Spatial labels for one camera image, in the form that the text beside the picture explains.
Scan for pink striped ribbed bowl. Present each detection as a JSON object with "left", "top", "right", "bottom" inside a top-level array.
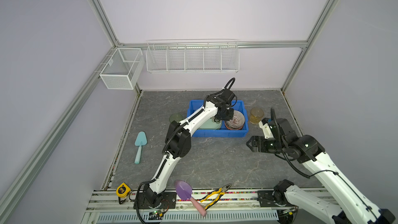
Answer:
[{"left": 224, "top": 110, "right": 245, "bottom": 128}]

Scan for mint green plate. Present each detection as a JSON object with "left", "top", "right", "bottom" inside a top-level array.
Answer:
[{"left": 199, "top": 117, "right": 222, "bottom": 130}]

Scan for amber glass cup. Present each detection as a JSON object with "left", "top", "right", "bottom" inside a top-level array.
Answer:
[{"left": 249, "top": 107, "right": 264, "bottom": 124}]

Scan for green glass cup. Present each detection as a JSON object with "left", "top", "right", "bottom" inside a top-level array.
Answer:
[{"left": 169, "top": 113, "right": 184, "bottom": 123}]

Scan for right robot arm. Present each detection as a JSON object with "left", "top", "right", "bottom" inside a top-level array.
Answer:
[{"left": 246, "top": 108, "right": 396, "bottom": 224}]

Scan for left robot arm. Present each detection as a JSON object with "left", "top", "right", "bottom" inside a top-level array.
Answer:
[{"left": 134, "top": 78, "right": 237, "bottom": 210}]

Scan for blue plastic bin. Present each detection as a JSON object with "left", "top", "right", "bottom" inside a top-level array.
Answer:
[{"left": 187, "top": 100, "right": 249, "bottom": 138}]

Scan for yellow black pliers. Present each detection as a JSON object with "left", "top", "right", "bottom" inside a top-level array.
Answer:
[{"left": 200, "top": 183, "right": 232, "bottom": 210}]

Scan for teal spatula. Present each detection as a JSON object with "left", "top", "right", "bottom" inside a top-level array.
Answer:
[{"left": 134, "top": 131, "right": 147, "bottom": 164}]

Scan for small white mesh basket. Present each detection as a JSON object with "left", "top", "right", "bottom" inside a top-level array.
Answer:
[{"left": 99, "top": 48, "right": 145, "bottom": 90}]

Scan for green circuit board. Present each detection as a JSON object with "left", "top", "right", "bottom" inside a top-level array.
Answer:
[{"left": 148, "top": 212, "right": 163, "bottom": 220}]

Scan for yellow tape measure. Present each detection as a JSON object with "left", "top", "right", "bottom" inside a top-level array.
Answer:
[{"left": 116, "top": 183, "right": 131, "bottom": 199}]

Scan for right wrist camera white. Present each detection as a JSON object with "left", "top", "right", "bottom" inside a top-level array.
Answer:
[{"left": 259, "top": 118, "right": 274, "bottom": 139}]

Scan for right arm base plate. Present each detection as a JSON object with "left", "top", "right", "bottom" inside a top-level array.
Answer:
[{"left": 257, "top": 190, "right": 292, "bottom": 207}]

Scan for long white wire basket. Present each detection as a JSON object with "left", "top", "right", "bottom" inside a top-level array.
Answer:
[{"left": 146, "top": 39, "right": 240, "bottom": 73}]

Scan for white vented cable duct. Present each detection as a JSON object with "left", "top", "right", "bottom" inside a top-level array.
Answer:
[{"left": 96, "top": 209, "right": 279, "bottom": 224}]

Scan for purple scoop pink handle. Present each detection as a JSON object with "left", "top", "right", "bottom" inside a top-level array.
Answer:
[{"left": 175, "top": 180, "right": 207, "bottom": 217}]

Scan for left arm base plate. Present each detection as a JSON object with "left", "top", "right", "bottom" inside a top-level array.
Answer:
[{"left": 133, "top": 192, "right": 177, "bottom": 209}]

